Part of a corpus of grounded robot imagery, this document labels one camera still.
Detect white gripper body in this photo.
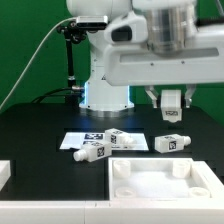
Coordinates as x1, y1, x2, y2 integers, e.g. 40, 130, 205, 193
104, 26, 224, 86

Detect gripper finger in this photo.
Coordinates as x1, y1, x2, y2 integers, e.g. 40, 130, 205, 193
184, 84, 196, 108
145, 85, 159, 108

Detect white square tabletop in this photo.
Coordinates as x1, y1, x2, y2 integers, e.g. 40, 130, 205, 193
108, 158, 224, 200

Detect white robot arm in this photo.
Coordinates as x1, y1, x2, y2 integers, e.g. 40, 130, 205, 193
66, 0, 224, 122

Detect white tag sheet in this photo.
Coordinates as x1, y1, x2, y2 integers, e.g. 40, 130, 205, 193
60, 132, 148, 151

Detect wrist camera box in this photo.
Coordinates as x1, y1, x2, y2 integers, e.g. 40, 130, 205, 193
104, 11, 148, 44

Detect silver camera bar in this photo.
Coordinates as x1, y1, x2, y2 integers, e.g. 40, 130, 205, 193
76, 15, 108, 30

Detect black camera stand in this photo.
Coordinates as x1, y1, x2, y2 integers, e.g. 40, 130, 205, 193
56, 22, 86, 107

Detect black cables on table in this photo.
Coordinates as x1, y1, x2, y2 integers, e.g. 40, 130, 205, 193
31, 85, 84, 104

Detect grey cable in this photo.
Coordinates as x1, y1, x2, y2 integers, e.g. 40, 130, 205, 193
0, 18, 77, 113

